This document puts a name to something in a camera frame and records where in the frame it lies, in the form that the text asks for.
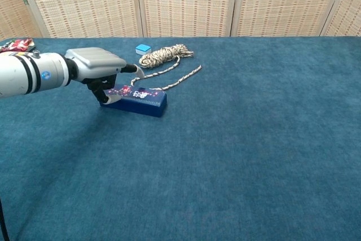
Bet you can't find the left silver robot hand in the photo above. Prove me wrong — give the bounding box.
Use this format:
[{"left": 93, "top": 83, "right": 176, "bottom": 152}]
[{"left": 64, "top": 47, "right": 146, "bottom": 105}]

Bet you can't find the blue glasses case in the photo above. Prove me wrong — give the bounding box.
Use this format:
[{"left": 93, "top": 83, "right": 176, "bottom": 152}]
[{"left": 100, "top": 84, "right": 168, "bottom": 119}]

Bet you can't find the small light blue cube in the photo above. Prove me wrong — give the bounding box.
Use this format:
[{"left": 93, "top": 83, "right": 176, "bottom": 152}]
[{"left": 135, "top": 44, "right": 152, "bottom": 56}]

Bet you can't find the woven folding screen panel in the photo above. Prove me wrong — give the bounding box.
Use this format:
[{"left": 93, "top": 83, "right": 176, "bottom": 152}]
[
  {"left": 135, "top": 0, "right": 240, "bottom": 38},
  {"left": 321, "top": 0, "right": 361, "bottom": 37},
  {"left": 0, "top": 0, "right": 43, "bottom": 41},
  {"left": 231, "top": 0, "right": 353, "bottom": 37},
  {"left": 11, "top": 0, "right": 147, "bottom": 38}
]

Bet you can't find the red snack pouch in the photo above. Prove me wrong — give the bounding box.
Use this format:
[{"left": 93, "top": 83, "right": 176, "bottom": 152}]
[{"left": 0, "top": 38, "right": 36, "bottom": 53}]

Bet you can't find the blue table cloth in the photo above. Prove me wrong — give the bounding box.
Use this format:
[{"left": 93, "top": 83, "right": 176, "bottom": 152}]
[{"left": 0, "top": 36, "right": 361, "bottom": 241}]

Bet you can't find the beige braided rope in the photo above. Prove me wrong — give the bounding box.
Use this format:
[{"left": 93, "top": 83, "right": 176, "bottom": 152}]
[{"left": 130, "top": 43, "right": 203, "bottom": 91}]

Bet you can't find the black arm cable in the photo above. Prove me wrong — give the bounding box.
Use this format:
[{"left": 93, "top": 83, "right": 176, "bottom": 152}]
[{"left": 0, "top": 197, "right": 11, "bottom": 241}]

